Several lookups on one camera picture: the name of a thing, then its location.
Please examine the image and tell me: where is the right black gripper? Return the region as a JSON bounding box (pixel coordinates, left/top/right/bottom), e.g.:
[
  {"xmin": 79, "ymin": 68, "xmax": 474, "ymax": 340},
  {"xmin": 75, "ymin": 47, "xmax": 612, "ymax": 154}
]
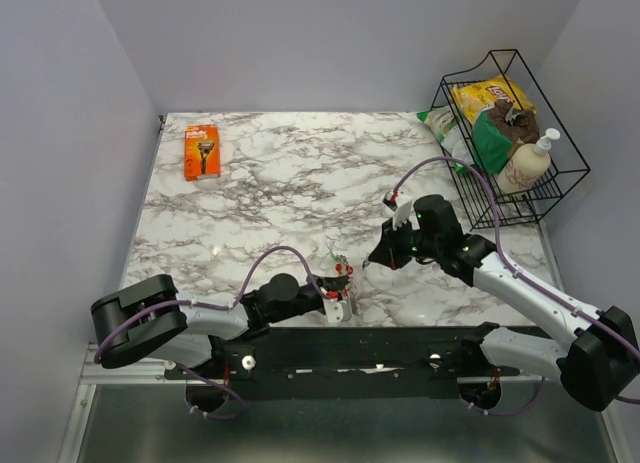
[{"xmin": 368, "ymin": 214, "xmax": 441, "ymax": 270}]

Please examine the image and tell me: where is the red white keyring carabiner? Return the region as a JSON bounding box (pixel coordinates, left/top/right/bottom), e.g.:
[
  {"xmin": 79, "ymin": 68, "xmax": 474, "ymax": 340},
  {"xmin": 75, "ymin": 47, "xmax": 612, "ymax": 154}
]
[{"xmin": 328, "ymin": 252, "xmax": 355, "ymax": 283}]

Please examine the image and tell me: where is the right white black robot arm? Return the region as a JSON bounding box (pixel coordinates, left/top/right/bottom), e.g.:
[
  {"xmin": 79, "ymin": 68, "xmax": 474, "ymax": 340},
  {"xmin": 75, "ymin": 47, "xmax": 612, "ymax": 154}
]
[{"xmin": 366, "ymin": 194, "xmax": 639, "ymax": 411}]

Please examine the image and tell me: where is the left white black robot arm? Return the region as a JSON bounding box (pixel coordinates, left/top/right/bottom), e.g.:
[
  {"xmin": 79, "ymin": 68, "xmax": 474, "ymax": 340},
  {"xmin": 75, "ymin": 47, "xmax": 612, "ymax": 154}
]
[{"xmin": 91, "ymin": 273, "xmax": 355, "ymax": 378}]

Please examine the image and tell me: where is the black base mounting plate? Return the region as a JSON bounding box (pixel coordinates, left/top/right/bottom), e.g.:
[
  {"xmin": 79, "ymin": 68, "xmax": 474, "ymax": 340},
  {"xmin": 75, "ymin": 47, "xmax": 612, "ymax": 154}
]
[{"xmin": 195, "ymin": 326, "xmax": 520, "ymax": 401}]

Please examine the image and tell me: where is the green white snack bag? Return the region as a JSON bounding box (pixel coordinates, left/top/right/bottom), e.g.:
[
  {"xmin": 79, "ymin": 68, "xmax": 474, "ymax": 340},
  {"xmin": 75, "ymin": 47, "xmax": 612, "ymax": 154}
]
[{"xmin": 417, "ymin": 106, "xmax": 474, "ymax": 166}]

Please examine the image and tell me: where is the cream lotion pump bottle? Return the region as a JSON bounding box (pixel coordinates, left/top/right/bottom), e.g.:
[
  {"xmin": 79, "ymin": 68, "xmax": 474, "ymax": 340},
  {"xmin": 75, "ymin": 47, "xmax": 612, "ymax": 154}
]
[{"xmin": 497, "ymin": 128, "xmax": 561, "ymax": 195}]

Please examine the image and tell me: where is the yellow chips bag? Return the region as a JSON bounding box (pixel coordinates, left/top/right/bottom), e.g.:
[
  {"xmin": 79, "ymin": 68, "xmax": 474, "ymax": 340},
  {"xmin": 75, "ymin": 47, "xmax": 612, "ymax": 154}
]
[{"xmin": 451, "ymin": 76, "xmax": 536, "ymax": 130}]

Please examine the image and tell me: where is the brown crumpled cloth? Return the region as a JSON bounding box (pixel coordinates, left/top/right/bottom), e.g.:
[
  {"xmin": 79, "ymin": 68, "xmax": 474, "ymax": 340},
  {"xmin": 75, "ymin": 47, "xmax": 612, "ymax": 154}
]
[{"xmin": 486, "ymin": 99, "xmax": 540, "ymax": 143}]

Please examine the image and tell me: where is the orange razor box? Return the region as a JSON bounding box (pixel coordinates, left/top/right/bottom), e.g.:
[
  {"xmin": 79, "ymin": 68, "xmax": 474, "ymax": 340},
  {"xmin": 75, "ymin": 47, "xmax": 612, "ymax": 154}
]
[{"xmin": 184, "ymin": 124, "xmax": 221, "ymax": 181}]

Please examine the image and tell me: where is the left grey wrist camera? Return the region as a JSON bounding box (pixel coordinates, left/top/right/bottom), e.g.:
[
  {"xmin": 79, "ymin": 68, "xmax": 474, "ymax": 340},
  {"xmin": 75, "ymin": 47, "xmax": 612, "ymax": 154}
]
[{"xmin": 323, "ymin": 295, "xmax": 358, "ymax": 324}]

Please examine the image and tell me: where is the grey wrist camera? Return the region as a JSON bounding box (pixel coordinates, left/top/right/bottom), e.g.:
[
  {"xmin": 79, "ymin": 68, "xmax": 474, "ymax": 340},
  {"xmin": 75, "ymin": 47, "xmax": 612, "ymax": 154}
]
[
  {"xmin": 383, "ymin": 193, "xmax": 413, "ymax": 230},
  {"xmin": 323, "ymin": 295, "xmax": 358, "ymax": 324}
]

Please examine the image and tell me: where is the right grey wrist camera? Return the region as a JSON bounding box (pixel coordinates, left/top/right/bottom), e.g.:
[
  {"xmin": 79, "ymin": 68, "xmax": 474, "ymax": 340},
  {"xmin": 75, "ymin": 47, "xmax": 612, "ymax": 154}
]
[{"xmin": 383, "ymin": 193, "xmax": 413, "ymax": 230}]

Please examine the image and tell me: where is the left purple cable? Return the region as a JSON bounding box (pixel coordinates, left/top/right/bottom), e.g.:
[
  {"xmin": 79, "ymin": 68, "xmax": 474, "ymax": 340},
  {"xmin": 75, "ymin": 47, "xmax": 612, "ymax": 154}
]
[{"xmin": 93, "ymin": 245, "xmax": 321, "ymax": 364}]

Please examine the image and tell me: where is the purple cable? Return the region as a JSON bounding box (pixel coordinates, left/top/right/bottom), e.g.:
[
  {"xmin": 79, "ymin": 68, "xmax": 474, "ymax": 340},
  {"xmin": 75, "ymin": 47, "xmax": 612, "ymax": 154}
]
[
  {"xmin": 93, "ymin": 245, "xmax": 321, "ymax": 364},
  {"xmin": 392, "ymin": 156, "xmax": 640, "ymax": 405}
]

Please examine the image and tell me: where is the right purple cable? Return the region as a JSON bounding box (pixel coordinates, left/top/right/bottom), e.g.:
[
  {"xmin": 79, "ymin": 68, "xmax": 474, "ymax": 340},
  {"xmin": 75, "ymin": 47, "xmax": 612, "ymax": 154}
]
[{"xmin": 392, "ymin": 156, "xmax": 640, "ymax": 405}]

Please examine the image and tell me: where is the black wire basket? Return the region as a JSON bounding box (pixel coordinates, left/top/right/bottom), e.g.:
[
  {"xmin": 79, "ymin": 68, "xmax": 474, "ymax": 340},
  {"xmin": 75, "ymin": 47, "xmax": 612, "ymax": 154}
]
[{"xmin": 431, "ymin": 49, "xmax": 591, "ymax": 229}]

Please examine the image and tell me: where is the aluminium rail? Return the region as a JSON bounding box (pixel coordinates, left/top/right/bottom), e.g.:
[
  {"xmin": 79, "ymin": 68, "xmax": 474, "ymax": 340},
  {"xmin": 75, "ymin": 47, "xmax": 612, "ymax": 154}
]
[{"xmin": 79, "ymin": 341, "xmax": 174, "ymax": 385}]

